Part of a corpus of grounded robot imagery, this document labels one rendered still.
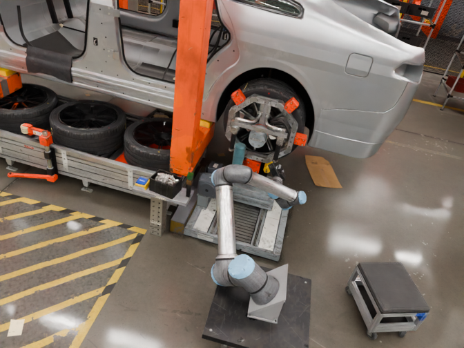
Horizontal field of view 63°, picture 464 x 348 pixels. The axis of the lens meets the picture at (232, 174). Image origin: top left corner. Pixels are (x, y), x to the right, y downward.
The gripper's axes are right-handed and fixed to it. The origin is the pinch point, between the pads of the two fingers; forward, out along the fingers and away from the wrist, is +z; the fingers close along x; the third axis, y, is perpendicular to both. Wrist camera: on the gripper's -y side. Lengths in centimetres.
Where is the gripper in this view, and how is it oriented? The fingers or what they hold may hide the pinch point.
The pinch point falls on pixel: (278, 165)
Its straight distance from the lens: 301.4
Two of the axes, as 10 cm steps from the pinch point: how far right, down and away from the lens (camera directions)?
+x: 7.9, -3.8, -4.8
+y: 5.6, 7.6, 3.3
